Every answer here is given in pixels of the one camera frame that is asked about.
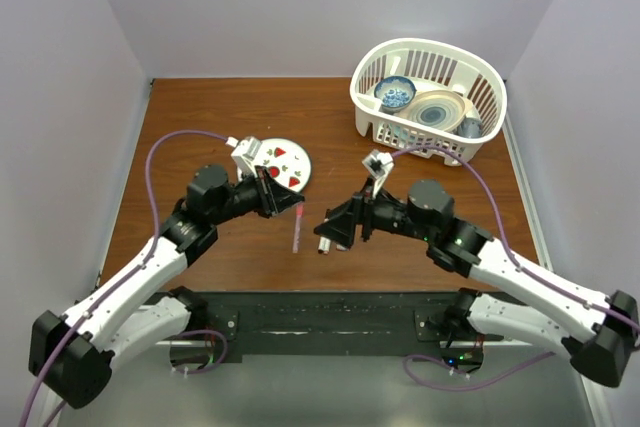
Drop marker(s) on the watermelon pattern plate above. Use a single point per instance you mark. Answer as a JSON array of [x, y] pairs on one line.
[[286, 161]]

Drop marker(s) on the beige ceramic plate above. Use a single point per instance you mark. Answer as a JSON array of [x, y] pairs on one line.
[[439, 109]]

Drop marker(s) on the blue patterned bowl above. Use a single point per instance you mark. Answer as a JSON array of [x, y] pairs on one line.
[[395, 93]]

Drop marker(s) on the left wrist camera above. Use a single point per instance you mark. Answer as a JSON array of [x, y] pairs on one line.
[[244, 153]]

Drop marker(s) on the black mounting base plate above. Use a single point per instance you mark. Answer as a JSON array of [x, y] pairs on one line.
[[307, 323]]

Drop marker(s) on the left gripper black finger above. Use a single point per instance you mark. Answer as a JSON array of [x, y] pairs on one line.
[[265, 186], [286, 198]]

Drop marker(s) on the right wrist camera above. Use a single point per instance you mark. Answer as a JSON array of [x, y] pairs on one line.
[[379, 165]]

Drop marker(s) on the grey blue cup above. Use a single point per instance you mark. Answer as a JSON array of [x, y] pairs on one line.
[[470, 128]]

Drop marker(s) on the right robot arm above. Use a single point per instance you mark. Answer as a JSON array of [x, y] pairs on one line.
[[594, 331]]

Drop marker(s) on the white plastic dish basket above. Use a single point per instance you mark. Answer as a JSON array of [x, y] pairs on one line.
[[417, 92]]

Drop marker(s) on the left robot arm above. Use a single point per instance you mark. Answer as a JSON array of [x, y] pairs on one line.
[[76, 353]]

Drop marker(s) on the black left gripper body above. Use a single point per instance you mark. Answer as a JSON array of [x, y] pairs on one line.
[[245, 198]]

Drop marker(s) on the red pen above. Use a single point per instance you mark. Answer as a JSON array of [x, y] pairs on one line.
[[297, 227]]

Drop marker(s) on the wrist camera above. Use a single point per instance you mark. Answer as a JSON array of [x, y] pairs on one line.
[[379, 165], [244, 153]]

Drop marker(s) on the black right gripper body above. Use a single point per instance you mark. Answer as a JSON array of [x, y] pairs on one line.
[[386, 215]]

